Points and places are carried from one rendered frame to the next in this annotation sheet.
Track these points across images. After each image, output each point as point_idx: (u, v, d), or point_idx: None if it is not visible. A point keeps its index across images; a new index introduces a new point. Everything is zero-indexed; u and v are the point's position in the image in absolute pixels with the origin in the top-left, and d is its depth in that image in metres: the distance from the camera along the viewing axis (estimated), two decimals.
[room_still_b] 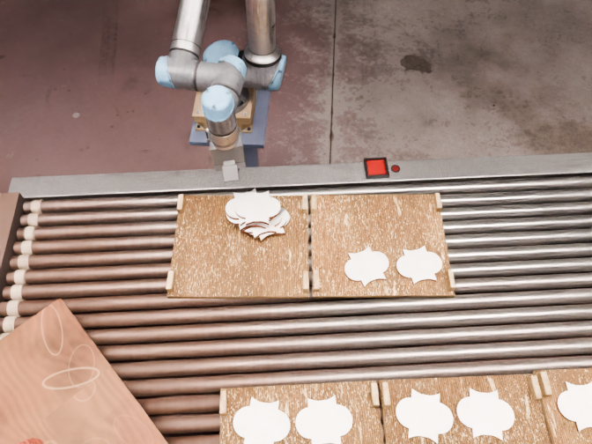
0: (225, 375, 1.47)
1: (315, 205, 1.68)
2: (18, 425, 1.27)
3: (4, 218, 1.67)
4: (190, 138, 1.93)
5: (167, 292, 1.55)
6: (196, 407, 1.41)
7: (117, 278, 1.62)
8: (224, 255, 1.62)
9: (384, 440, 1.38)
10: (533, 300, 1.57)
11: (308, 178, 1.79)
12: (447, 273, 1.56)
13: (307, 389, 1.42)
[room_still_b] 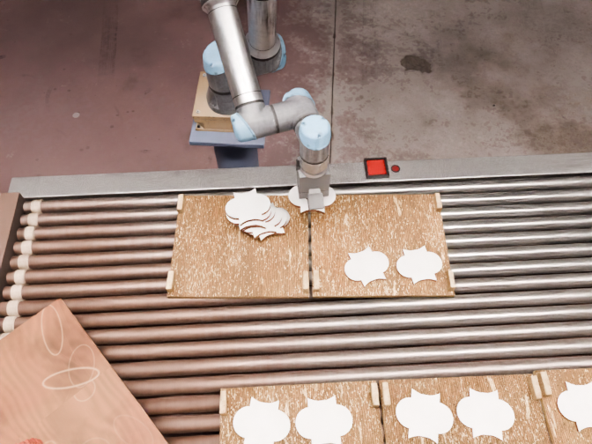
0: (225, 375, 1.47)
1: None
2: (18, 425, 1.27)
3: (4, 218, 1.67)
4: (190, 138, 1.93)
5: (167, 292, 1.55)
6: (196, 407, 1.41)
7: (117, 278, 1.62)
8: (224, 255, 1.62)
9: (384, 440, 1.38)
10: (533, 300, 1.57)
11: None
12: (447, 273, 1.56)
13: (307, 389, 1.42)
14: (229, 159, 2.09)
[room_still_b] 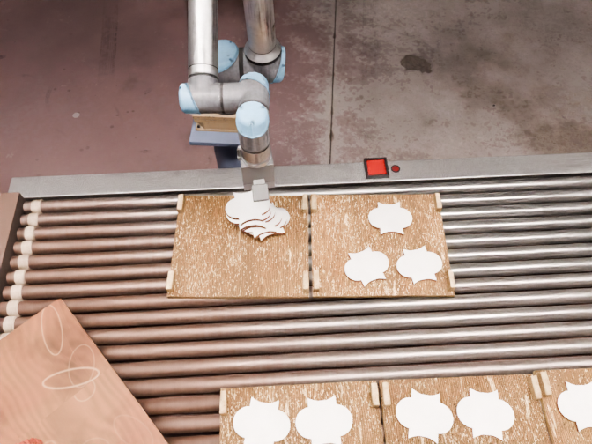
0: (225, 375, 1.47)
1: (315, 205, 1.68)
2: (18, 425, 1.27)
3: (4, 218, 1.67)
4: (190, 138, 1.93)
5: (167, 292, 1.55)
6: (196, 407, 1.41)
7: (117, 278, 1.62)
8: (224, 255, 1.62)
9: (384, 440, 1.38)
10: (533, 300, 1.57)
11: (308, 178, 1.79)
12: (447, 273, 1.56)
13: (307, 389, 1.42)
14: (229, 159, 2.09)
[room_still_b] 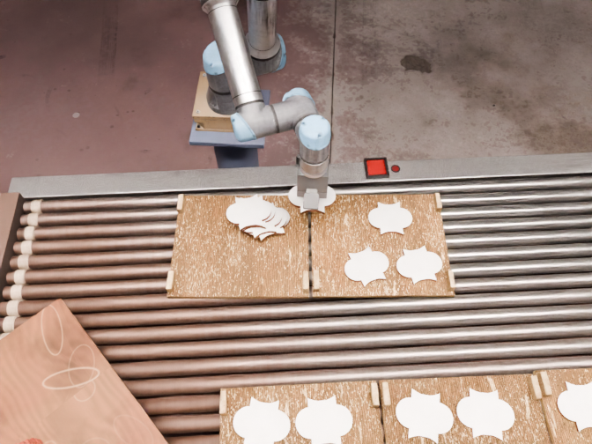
0: (225, 375, 1.47)
1: None
2: (18, 425, 1.27)
3: (4, 218, 1.67)
4: (190, 138, 1.93)
5: (167, 292, 1.55)
6: (196, 407, 1.41)
7: (117, 278, 1.62)
8: (224, 255, 1.62)
9: (384, 440, 1.38)
10: (533, 300, 1.57)
11: None
12: (447, 273, 1.56)
13: (307, 389, 1.42)
14: (229, 159, 2.09)
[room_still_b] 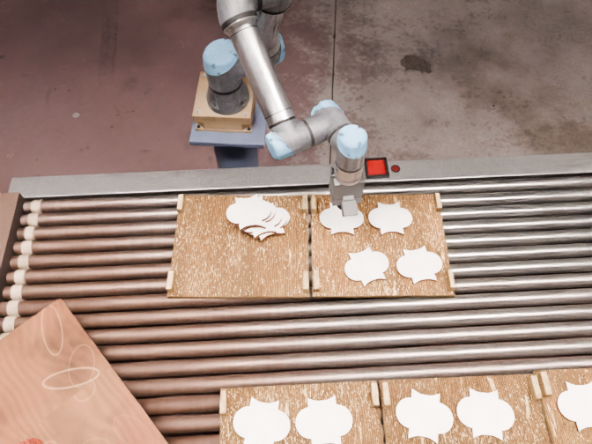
0: (225, 375, 1.47)
1: (315, 205, 1.68)
2: (18, 425, 1.27)
3: (4, 218, 1.67)
4: (190, 138, 1.93)
5: (167, 292, 1.55)
6: (196, 407, 1.41)
7: (117, 278, 1.62)
8: (224, 255, 1.62)
9: (384, 440, 1.38)
10: (533, 300, 1.57)
11: (308, 178, 1.79)
12: (447, 273, 1.56)
13: (307, 389, 1.42)
14: (229, 159, 2.09)
